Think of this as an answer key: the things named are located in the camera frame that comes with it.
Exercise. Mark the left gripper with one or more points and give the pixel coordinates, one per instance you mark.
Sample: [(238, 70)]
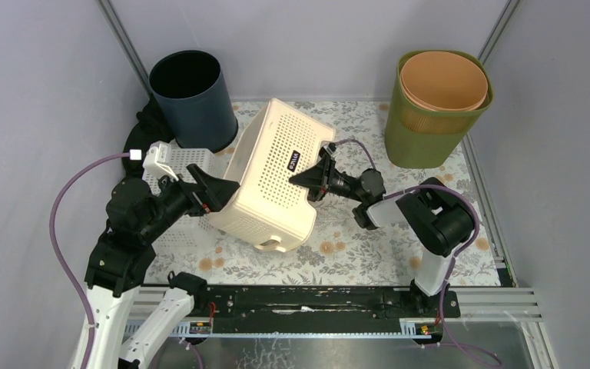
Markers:
[(198, 191)]

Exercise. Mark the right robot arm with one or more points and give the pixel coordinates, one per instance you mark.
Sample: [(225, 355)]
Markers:
[(441, 219)]

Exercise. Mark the orange bucket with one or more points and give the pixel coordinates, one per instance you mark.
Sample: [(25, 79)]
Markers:
[(444, 81)]

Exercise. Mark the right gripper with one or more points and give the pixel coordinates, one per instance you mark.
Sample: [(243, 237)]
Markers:
[(319, 177)]

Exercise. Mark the floral patterned mat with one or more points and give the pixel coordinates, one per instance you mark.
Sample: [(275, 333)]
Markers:
[(338, 251)]

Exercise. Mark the white perforated basket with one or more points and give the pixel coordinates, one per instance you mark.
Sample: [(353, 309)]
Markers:
[(183, 168)]

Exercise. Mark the aluminium frame rail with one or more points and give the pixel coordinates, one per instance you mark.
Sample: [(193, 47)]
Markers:
[(126, 330)]

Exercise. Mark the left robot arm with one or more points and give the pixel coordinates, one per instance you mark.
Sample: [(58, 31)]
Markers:
[(118, 264)]

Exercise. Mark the green mesh waste bin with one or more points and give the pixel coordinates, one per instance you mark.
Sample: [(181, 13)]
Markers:
[(419, 138)]

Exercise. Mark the cream perforated basket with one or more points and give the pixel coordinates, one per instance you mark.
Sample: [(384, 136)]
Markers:
[(267, 211)]

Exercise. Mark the black cloth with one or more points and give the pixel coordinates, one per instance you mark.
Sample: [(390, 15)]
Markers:
[(152, 126)]

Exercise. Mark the dark blue round bin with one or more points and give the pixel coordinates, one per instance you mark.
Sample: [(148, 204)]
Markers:
[(191, 91)]

